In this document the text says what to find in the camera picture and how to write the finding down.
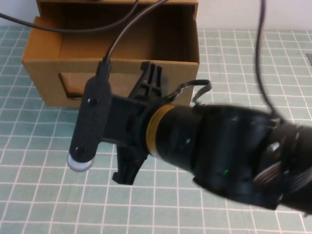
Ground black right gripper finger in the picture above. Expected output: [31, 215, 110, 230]
[129, 61, 169, 104]
[112, 143, 148, 186]

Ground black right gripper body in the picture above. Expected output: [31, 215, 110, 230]
[103, 95, 159, 152]

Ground brown cardboard drawer with window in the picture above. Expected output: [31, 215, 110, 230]
[21, 2, 200, 109]

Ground brown cardboard outer sleeve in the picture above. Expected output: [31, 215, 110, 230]
[36, 0, 198, 22]

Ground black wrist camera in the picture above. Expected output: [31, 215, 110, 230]
[66, 75, 113, 173]

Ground black flat cable loop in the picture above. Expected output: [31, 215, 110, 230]
[168, 79, 212, 104]

